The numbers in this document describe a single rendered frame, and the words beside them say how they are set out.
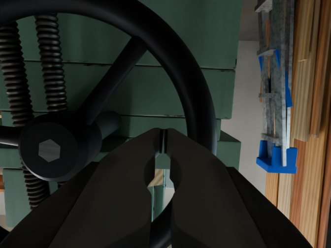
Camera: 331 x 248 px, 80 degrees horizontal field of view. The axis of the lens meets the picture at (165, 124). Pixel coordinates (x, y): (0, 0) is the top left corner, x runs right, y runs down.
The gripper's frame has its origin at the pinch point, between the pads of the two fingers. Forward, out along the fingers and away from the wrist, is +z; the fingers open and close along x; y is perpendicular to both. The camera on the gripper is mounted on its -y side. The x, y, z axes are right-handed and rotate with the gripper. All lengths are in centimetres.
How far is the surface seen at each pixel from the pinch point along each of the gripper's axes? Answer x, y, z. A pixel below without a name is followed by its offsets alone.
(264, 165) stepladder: 59, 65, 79
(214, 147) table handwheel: 4.7, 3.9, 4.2
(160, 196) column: 0, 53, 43
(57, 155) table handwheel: -8.7, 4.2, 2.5
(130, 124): -6.0, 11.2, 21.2
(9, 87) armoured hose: -18.2, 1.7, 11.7
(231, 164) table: 13.1, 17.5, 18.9
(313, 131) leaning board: 103, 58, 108
